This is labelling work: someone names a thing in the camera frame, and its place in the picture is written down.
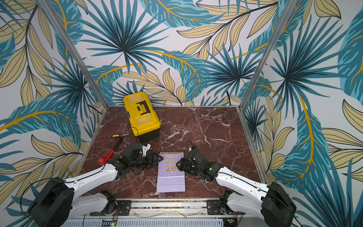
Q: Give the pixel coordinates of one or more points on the purple calendar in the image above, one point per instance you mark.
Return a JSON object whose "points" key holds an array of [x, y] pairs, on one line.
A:
{"points": [[170, 179]]}

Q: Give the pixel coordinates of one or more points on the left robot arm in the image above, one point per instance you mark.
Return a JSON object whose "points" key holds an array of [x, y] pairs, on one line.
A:
{"points": [[61, 200]]}

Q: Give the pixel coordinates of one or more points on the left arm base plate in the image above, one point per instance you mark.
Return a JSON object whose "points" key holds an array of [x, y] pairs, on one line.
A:
{"points": [[118, 207]]}

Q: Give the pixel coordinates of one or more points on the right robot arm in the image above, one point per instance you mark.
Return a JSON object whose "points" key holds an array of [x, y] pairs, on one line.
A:
{"points": [[269, 202]]}

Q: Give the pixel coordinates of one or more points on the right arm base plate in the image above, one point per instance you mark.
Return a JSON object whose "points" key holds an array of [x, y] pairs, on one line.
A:
{"points": [[215, 207]]}

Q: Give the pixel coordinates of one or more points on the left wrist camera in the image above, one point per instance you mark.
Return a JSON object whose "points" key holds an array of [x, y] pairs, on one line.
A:
{"points": [[145, 148]]}

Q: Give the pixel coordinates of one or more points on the red handled tool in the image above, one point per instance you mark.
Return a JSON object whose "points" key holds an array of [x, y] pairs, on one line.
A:
{"points": [[103, 161]]}

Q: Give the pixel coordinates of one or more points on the yellow black screwdriver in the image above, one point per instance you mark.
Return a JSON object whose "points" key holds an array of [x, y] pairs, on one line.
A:
{"points": [[121, 135]]}

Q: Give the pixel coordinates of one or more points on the yellow plastic toolbox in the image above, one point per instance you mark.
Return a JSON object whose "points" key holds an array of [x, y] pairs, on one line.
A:
{"points": [[144, 121]]}

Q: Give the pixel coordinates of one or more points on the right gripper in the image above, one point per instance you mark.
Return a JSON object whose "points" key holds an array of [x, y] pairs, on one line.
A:
{"points": [[188, 163]]}

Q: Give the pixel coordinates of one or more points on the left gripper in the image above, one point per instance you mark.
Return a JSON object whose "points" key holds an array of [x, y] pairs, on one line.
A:
{"points": [[153, 161]]}

